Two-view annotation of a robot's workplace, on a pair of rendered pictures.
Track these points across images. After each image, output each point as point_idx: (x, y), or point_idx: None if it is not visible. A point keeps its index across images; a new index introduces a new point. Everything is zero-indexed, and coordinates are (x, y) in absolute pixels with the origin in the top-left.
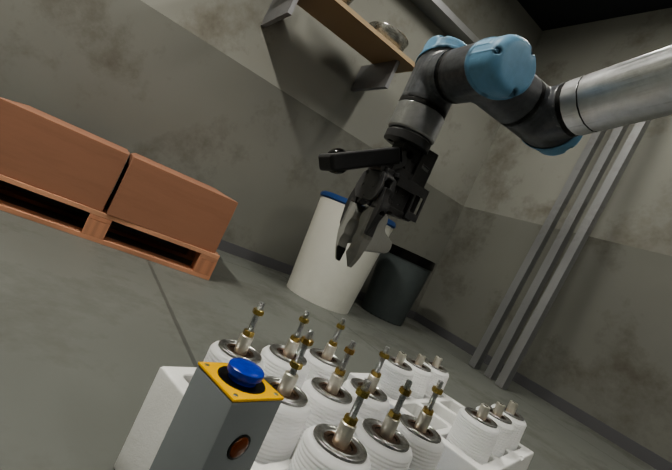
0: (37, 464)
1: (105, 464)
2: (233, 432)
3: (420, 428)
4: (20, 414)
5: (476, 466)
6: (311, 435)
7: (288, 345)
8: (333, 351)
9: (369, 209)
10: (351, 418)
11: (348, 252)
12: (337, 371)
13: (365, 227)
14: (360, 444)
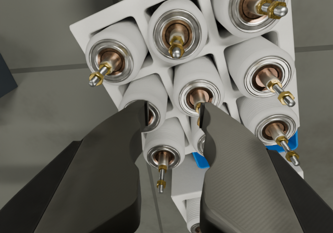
0: None
1: None
2: None
3: (160, 156)
4: None
5: (179, 196)
6: (114, 37)
7: (269, 76)
8: (272, 137)
9: (74, 223)
10: (100, 67)
11: (135, 101)
12: (199, 104)
13: (77, 153)
14: (114, 81)
